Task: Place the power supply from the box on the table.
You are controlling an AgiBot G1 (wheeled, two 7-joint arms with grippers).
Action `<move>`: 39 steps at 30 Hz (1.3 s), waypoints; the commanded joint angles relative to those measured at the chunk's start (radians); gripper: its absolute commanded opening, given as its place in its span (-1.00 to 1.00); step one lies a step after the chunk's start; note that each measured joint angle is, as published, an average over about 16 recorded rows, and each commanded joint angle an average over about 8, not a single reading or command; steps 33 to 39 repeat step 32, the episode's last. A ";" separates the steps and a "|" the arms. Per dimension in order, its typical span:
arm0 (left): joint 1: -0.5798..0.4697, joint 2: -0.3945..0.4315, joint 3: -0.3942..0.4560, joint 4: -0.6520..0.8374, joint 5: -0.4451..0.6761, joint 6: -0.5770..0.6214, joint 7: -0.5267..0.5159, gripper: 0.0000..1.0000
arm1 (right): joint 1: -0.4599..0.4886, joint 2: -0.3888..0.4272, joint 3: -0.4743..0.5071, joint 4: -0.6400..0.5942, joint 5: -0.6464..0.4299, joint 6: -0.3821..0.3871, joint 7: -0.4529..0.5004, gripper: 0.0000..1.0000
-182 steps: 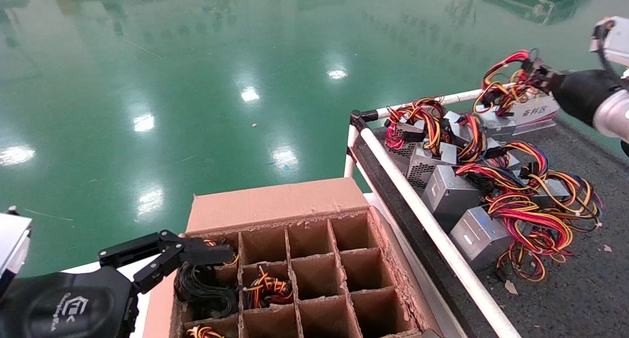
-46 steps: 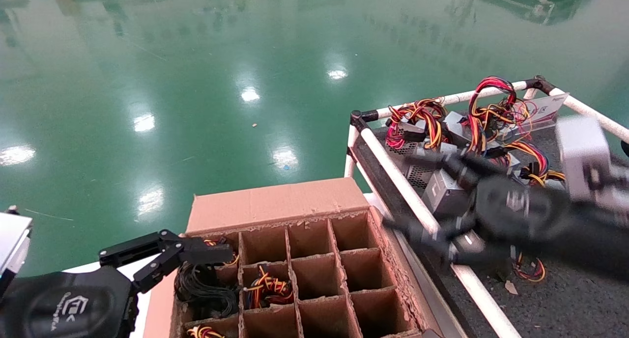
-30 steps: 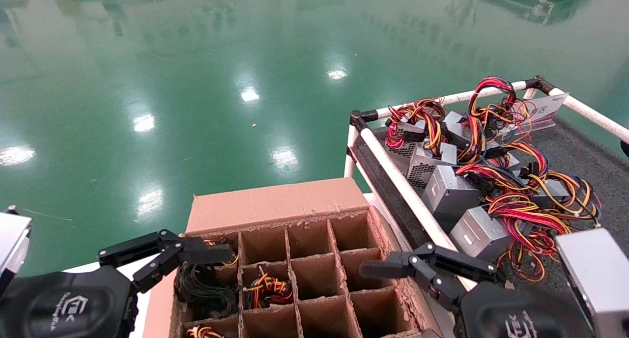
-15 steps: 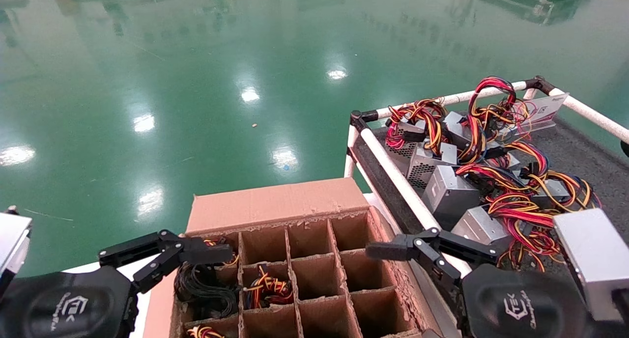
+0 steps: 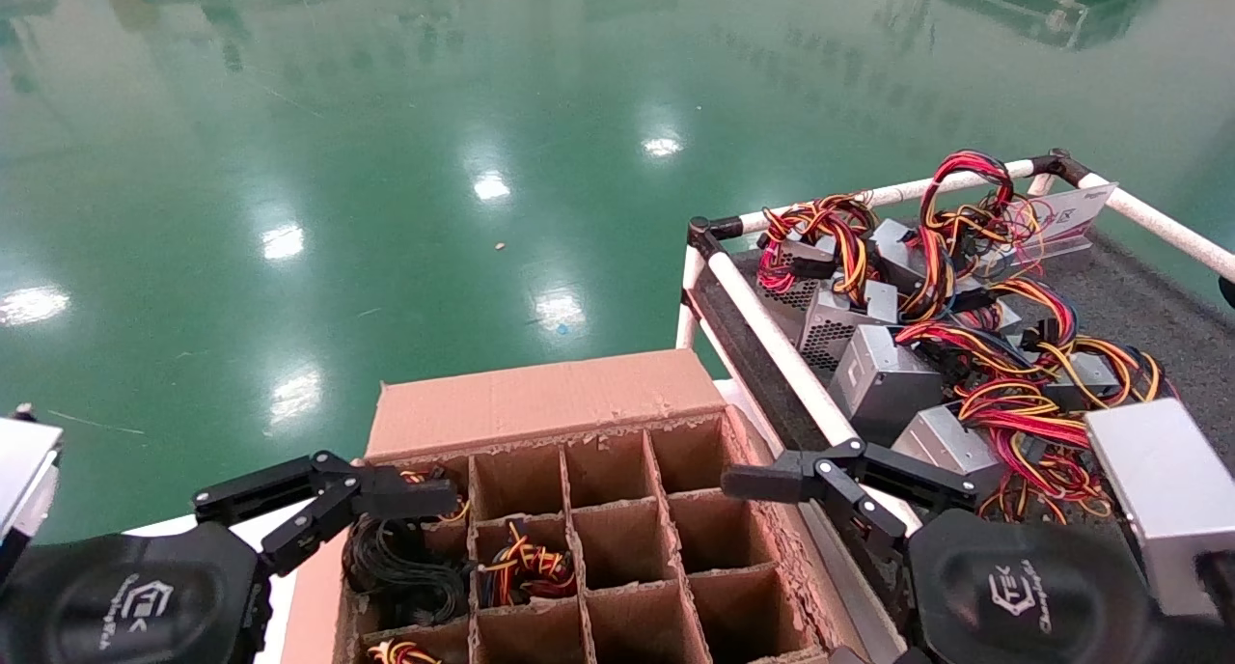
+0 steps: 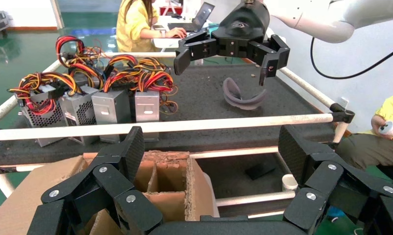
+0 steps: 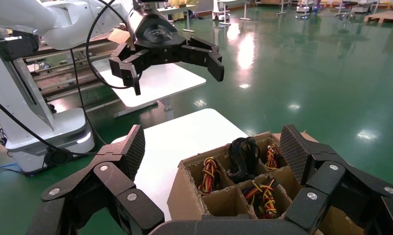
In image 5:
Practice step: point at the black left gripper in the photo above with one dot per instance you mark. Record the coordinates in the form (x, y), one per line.
(135, 596)

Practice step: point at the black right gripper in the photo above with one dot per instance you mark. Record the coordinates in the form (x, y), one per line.
(1023, 596)

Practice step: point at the cardboard box with dividers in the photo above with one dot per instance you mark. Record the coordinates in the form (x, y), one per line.
(540, 399)

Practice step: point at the mesh-sided power supply unit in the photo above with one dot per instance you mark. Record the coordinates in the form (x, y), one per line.
(786, 288)
(835, 331)

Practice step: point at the clear acrylic label sign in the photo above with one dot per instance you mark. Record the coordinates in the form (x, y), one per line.
(1076, 215)

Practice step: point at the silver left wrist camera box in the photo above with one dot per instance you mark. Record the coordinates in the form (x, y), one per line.
(24, 476)

